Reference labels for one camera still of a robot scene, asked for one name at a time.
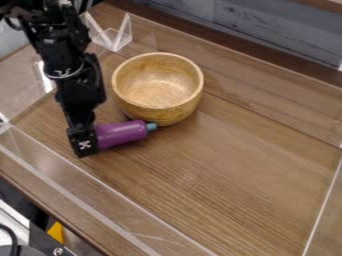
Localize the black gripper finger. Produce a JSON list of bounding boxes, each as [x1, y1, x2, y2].
[[63, 104, 99, 158]]

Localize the clear acrylic corner bracket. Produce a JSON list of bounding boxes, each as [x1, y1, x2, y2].
[[81, 12, 133, 52]]

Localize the clear acrylic tray wall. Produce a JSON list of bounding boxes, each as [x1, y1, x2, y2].
[[0, 113, 218, 256]]

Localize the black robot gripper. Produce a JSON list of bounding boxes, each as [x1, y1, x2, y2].
[[18, 0, 109, 111]]

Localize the yellow black equipment base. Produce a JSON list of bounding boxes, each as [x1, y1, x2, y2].
[[29, 220, 97, 256]]

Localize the purple toy eggplant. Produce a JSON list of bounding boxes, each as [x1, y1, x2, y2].
[[95, 120, 158, 150]]

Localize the brown wooden bowl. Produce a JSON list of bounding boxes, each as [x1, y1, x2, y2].
[[111, 52, 205, 126]]

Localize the black cable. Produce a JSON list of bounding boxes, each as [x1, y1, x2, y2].
[[0, 223, 21, 256]]

